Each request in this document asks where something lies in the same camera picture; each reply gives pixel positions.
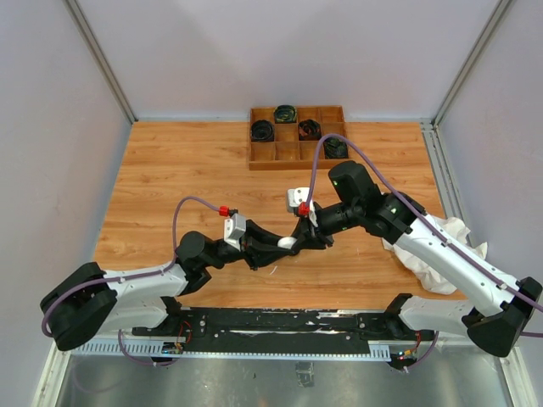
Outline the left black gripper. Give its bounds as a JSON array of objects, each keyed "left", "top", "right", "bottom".
[{"left": 202, "top": 220, "right": 294, "bottom": 270}]

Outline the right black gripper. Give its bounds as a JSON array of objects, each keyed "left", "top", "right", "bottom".
[{"left": 289, "top": 200, "right": 362, "bottom": 249}]

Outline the white charging case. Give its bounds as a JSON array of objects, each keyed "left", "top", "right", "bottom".
[{"left": 277, "top": 237, "right": 297, "bottom": 249}]

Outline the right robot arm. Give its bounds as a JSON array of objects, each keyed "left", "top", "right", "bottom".
[{"left": 279, "top": 161, "right": 542, "bottom": 357}]

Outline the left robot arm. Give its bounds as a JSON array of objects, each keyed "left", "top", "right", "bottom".
[{"left": 40, "top": 217, "right": 301, "bottom": 351}]

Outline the wooden compartment tray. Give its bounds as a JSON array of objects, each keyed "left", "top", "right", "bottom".
[{"left": 248, "top": 104, "right": 350, "bottom": 170}]

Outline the crumpled white cloth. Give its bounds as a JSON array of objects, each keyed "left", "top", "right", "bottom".
[{"left": 382, "top": 216, "right": 488, "bottom": 295}]

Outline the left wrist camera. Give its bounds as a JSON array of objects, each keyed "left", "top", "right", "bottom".
[{"left": 223, "top": 213, "right": 247, "bottom": 251}]

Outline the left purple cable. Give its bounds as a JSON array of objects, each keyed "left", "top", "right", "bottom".
[{"left": 40, "top": 196, "right": 232, "bottom": 367}]

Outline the purple cable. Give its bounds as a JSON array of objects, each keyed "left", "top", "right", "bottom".
[
  {"left": 298, "top": 133, "right": 543, "bottom": 374},
  {"left": 40, "top": 196, "right": 232, "bottom": 367}
]

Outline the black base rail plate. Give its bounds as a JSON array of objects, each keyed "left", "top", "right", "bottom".
[{"left": 132, "top": 307, "right": 434, "bottom": 355}]

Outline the dark green coiled strap right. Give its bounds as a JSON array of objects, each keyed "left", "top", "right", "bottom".
[{"left": 322, "top": 135, "right": 350, "bottom": 160}]

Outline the black orange coiled strap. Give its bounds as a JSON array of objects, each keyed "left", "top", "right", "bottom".
[{"left": 297, "top": 118, "right": 322, "bottom": 142}]

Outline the black coiled strap left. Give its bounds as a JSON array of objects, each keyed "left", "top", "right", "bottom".
[{"left": 249, "top": 119, "right": 277, "bottom": 143}]

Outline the green coiled strap top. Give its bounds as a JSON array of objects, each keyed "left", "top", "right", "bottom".
[{"left": 272, "top": 103, "right": 298, "bottom": 125}]

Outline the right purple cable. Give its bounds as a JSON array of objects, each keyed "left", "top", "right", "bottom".
[{"left": 298, "top": 133, "right": 543, "bottom": 374}]

